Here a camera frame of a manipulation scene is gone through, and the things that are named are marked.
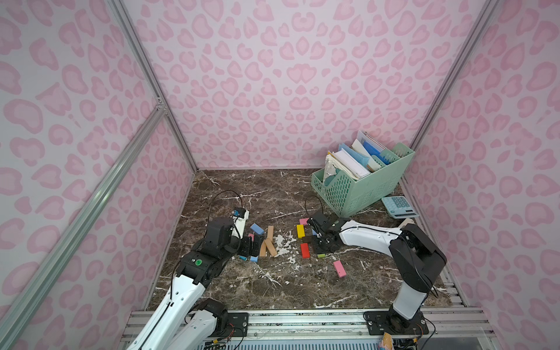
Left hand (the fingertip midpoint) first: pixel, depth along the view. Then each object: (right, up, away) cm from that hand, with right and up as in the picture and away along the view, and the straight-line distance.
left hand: (252, 231), depth 75 cm
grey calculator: (+63, +6, +25) cm, 68 cm away
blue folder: (+50, +31, +20) cm, 62 cm away
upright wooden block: (+5, -4, +20) cm, 21 cm away
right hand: (+24, -10, +16) cm, 31 cm away
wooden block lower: (+2, -10, +15) cm, 18 cm away
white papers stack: (+34, +25, +11) cm, 44 cm away
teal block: (-6, -13, +13) cm, 19 cm away
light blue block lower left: (-1, -14, +12) cm, 18 cm away
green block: (+26, -12, +12) cm, 31 cm away
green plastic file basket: (+35, +12, +14) cm, 40 cm away
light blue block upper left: (-1, -3, +21) cm, 21 cm away
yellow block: (+18, -4, +20) cm, 27 cm away
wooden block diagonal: (+5, -10, +15) cm, 18 cm away
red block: (+19, -10, +15) cm, 26 cm away
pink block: (+32, -16, +9) cm, 37 cm away
